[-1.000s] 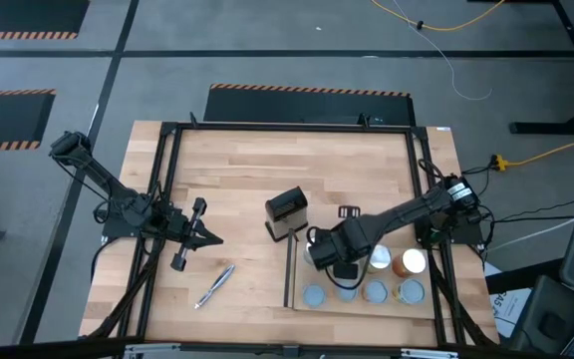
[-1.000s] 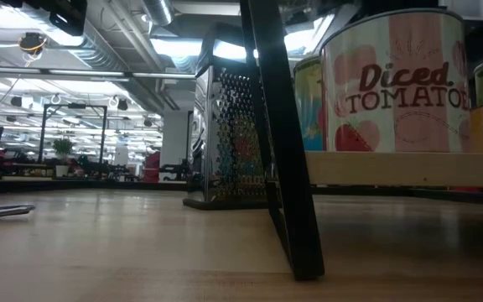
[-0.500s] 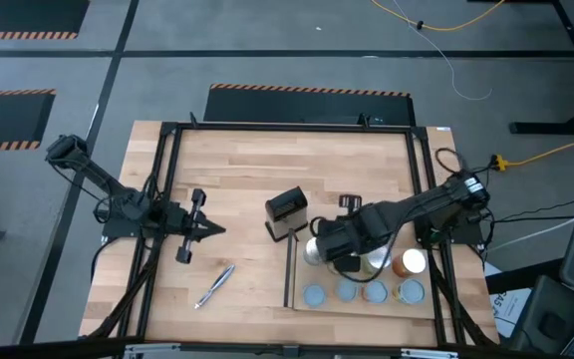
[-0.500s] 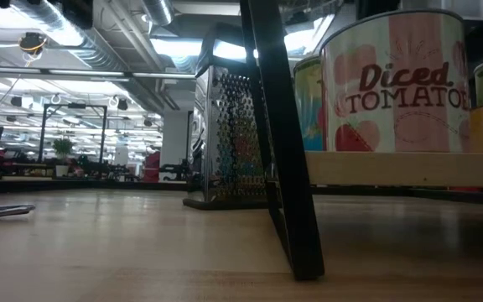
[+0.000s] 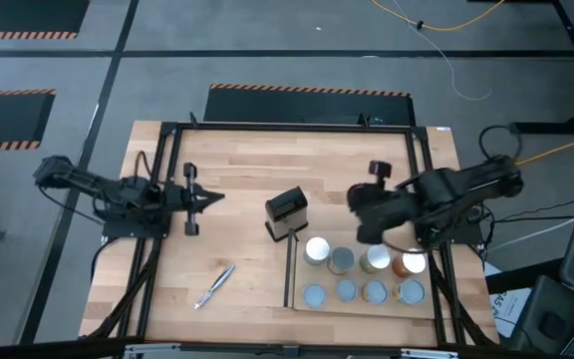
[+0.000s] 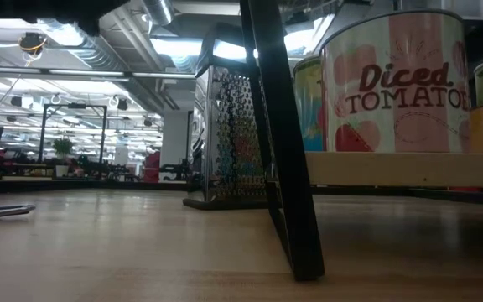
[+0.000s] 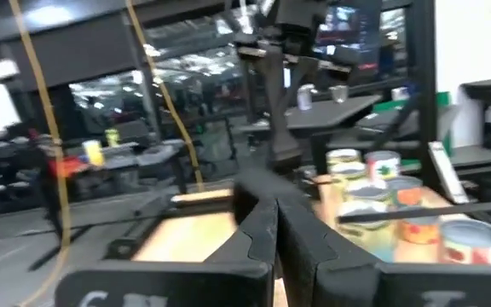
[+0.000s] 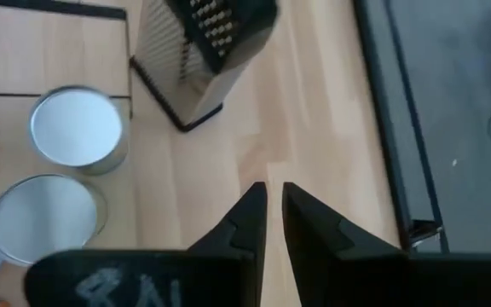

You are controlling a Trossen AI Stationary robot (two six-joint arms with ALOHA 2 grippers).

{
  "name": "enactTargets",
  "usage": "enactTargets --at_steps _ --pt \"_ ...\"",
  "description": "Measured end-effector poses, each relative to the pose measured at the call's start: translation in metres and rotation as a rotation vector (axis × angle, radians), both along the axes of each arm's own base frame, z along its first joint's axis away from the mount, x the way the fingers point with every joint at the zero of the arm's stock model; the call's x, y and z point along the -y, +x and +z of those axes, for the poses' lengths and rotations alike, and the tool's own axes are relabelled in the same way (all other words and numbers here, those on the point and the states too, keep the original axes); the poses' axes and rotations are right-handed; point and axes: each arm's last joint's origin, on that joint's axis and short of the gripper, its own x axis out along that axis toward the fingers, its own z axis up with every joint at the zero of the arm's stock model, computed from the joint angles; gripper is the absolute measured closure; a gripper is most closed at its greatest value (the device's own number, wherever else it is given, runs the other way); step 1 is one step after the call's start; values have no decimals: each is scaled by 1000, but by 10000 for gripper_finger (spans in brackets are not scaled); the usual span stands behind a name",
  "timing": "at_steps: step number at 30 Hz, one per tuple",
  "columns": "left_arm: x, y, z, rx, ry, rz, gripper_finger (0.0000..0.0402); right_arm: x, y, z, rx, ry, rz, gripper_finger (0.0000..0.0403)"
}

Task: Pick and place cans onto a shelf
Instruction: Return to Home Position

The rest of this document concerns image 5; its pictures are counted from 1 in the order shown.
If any Mixed Fruit label tin can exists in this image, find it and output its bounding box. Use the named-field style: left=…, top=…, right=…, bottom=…
left=391, top=250, right=428, bottom=279

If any white paper sheet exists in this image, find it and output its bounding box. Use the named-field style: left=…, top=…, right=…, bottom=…
left=482, top=261, right=532, bottom=341

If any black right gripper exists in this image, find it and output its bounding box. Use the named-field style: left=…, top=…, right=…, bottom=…
left=347, top=160, right=418, bottom=245

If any thin white floor cable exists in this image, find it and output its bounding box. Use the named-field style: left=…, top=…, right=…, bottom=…
left=390, top=0, right=494, bottom=102

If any yellow pink short can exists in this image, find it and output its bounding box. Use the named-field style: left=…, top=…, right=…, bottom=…
left=334, top=277, right=361, bottom=304

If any yellow floor cable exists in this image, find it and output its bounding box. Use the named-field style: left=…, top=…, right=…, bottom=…
left=514, top=129, right=574, bottom=168
left=369, top=0, right=507, bottom=33

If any black equipment case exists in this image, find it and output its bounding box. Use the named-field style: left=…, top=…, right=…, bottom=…
left=508, top=273, right=574, bottom=359

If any black aluminium rig frame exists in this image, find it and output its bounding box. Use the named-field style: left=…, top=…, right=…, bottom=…
left=78, top=112, right=501, bottom=353

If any black mat hazard stripe edge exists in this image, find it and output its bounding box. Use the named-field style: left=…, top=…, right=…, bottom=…
left=201, top=82, right=417, bottom=127
left=0, top=88, right=58, bottom=154
left=0, top=0, right=92, bottom=41

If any black floor cable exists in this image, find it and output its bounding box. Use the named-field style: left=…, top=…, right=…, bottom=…
left=485, top=196, right=574, bottom=225

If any black metal stand frame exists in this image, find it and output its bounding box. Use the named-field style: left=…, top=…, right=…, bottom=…
left=465, top=0, right=574, bottom=136

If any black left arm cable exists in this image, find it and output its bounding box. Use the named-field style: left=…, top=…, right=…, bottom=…
left=134, top=149, right=154, bottom=183

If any green label tin can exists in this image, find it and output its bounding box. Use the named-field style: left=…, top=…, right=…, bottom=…
left=358, top=243, right=393, bottom=275

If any grey lid short can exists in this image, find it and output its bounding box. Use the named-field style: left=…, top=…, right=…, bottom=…
left=300, top=282, right=328, bottom=309

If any black looped cable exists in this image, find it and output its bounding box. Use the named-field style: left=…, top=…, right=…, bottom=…
left=477, top=123, right=524, bottom=162

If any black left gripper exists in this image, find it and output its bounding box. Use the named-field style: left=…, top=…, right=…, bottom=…
left=164, top=162, right=226, bottom=236

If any Orange label short can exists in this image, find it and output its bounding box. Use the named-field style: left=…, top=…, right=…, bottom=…
left=392, top=277, right=427, bottom=306

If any black metal shelf frame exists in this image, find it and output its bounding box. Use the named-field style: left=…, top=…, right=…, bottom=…
left=282, top=227, right=300, bottom=309

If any yellow orange label can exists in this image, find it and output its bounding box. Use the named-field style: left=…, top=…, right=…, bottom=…
left=361, top=278, right=391, bottom=306

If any silver metal bracket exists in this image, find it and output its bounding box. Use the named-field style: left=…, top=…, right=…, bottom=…
left=399, top=347, right=460, bottom=359
left=124, top=342, right=182, bottom=359

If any light wooden shelf board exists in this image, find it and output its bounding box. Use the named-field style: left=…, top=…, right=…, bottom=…
left=291, top=232, right=437, bottom=322

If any Tomato label tin can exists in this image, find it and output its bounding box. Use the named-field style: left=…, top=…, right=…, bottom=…
left=302, top=235, right=332, bottom=267

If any steel box grater black handle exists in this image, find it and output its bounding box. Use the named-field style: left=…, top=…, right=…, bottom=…
left=264, top=185, right=310, bottom=244

